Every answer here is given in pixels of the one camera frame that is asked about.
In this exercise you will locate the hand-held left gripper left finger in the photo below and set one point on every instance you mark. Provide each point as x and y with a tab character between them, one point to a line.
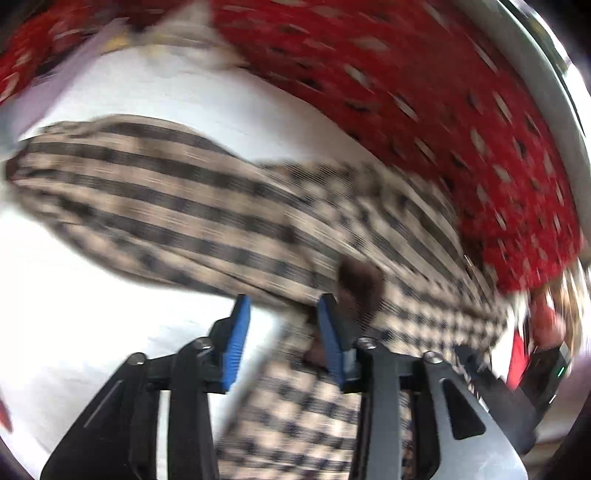
235	341

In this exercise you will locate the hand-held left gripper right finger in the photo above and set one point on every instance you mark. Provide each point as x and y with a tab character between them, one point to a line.
330	337

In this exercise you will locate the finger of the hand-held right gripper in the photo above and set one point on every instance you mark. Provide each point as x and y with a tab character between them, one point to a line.
475	369

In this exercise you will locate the beige black checked jacket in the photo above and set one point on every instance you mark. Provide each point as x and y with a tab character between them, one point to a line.
184	207

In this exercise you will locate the plain red cloth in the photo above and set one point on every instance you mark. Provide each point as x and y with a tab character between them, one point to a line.
517	360

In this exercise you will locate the stuffed doll toy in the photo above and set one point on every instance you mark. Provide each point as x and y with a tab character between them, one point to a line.
551	318

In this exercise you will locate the white quilted bed cover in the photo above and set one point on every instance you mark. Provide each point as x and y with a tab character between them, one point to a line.
69	300

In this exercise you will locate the red patterned blanket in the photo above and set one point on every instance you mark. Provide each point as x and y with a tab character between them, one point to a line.
392	69

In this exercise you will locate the pale lavender cloth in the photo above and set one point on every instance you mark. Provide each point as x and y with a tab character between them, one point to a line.
60	78

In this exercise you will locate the grey window sill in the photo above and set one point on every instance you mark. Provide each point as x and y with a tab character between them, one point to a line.
545	55

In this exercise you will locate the window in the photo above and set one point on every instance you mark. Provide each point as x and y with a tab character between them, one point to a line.
561	27

